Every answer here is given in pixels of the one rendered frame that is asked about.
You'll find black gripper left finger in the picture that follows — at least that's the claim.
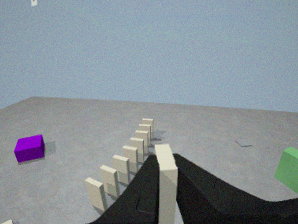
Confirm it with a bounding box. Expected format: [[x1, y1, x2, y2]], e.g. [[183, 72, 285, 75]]
[[88, 155, 160, 224]]

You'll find purple rectangular block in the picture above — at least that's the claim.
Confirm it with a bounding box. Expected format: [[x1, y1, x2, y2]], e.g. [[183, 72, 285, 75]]
[[13, 135, 44, 163]]

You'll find green block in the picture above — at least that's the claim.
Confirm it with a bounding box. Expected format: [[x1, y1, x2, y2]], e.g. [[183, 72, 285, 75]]
[[274, 147, 298, 193]]

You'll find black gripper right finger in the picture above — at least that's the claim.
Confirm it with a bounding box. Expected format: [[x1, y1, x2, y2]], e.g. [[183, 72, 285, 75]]
[[173, 153, 298, 224]]

